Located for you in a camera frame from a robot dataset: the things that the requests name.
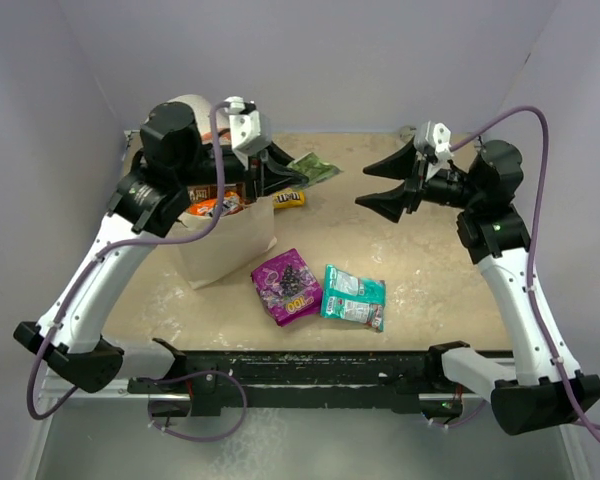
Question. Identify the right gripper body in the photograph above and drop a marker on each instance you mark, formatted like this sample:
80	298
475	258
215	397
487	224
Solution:
448	187

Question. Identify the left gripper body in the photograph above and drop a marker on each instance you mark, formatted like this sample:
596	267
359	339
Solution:
235	171

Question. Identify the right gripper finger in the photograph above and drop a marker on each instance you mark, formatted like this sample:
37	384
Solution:
390	205
397	166

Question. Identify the yellow m&m's packet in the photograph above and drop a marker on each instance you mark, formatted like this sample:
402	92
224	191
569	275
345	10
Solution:
289	198

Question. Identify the orange fox's fruits candy bag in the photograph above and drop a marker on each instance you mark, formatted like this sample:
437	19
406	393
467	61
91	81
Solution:
231	203

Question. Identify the brown chips bag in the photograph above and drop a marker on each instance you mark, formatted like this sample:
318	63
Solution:
199	193

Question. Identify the small green himalaya sachet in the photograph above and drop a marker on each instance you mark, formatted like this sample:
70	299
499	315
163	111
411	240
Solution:
314	169

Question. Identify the brown paper bag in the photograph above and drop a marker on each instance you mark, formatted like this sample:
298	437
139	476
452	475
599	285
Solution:
236	240

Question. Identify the teal fox's mint bag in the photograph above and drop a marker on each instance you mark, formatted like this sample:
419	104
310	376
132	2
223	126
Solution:
355	299

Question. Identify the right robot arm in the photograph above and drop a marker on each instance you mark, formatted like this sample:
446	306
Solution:
545	387

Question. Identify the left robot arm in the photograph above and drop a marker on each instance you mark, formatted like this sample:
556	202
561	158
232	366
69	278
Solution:
146	204

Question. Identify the purple candy bag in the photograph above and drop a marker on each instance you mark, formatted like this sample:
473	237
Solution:
287	288

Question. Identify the tape roll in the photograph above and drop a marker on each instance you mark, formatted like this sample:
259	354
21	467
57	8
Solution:
407	132

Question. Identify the white orange cylinder container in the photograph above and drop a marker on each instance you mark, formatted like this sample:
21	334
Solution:
201	108

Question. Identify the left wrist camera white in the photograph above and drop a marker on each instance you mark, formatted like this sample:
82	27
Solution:
250	130

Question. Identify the black aluminium base frame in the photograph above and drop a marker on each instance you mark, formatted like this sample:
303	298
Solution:
310	369

